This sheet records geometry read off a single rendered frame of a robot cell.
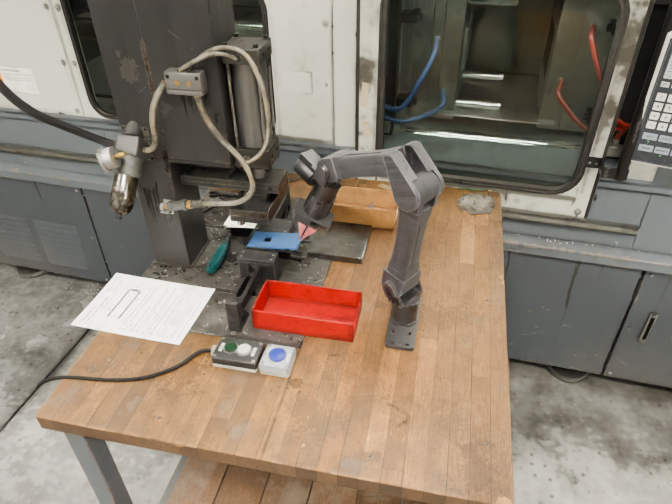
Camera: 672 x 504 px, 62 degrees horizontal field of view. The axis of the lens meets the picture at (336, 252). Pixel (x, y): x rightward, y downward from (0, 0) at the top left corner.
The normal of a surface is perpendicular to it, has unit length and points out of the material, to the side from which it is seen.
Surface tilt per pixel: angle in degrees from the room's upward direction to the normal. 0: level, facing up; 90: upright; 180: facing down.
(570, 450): 0
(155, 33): 90
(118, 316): 1
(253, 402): 0
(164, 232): 90
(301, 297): 90
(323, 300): 90
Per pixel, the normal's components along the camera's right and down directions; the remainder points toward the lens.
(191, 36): -0.21, 0.59
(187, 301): -0.03, -0.80
